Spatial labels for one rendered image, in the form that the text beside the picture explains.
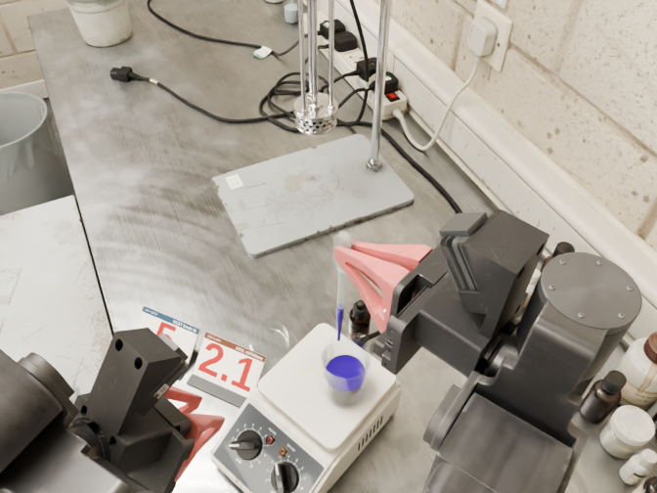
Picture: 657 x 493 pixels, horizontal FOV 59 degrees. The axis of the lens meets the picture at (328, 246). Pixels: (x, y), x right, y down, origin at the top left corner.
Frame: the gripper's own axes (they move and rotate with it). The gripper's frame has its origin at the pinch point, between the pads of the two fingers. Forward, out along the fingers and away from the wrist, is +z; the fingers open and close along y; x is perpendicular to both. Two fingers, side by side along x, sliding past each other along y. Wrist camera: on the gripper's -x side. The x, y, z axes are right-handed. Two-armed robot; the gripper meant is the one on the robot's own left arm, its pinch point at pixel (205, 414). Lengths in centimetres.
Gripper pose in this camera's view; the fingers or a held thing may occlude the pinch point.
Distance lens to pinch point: 63.2
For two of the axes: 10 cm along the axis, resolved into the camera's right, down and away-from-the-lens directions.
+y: -7.5, -4.9, 4.4
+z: 5.0, 0.2, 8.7
